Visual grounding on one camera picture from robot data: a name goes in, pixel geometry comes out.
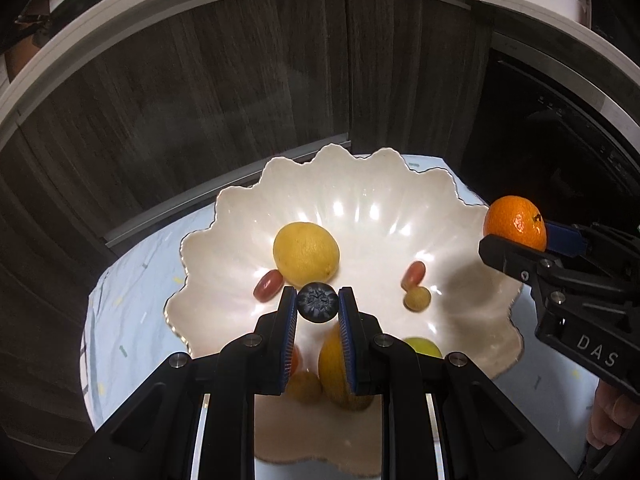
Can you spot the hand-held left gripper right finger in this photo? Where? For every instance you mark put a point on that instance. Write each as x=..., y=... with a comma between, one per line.
x=347, y=340

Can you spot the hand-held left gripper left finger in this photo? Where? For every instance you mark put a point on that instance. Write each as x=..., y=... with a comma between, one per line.
x=289, y=330

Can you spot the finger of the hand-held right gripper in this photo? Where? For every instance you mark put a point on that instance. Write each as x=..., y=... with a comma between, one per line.
x=510, y=257
x=565, y=240

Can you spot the orange tangerine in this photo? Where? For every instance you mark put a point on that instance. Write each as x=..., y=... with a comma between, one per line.
x=512, y=222
x=295, y=357

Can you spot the yellow mango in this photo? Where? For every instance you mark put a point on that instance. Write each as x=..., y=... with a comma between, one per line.
x=330, y=365

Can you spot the dark blueberry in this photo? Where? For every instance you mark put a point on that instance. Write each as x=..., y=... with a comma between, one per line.
x=317, y=302

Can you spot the red grape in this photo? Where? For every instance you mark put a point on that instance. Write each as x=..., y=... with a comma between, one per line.
x=267, y=284
x=413, y=275

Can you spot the green apple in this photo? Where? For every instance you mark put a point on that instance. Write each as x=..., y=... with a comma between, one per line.
x=422, y=347

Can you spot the large yellow citrus fruit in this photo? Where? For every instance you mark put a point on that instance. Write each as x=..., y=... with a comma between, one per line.
x=306, y=252

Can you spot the white scalloped ceramic bowl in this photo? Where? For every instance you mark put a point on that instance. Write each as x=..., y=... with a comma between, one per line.
x=370, y=210

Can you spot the person's right hand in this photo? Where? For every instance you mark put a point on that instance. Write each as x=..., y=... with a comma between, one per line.
x=610, y=415

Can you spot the black built-in dishwasher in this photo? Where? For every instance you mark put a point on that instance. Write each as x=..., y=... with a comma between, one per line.
x=540, y=150

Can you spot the light blue patterned cloth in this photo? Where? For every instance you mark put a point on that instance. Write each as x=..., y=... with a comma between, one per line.
x=130, y=320

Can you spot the dark wood kitchen cabinets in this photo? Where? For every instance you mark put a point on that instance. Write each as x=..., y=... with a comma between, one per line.
x=225, y=85

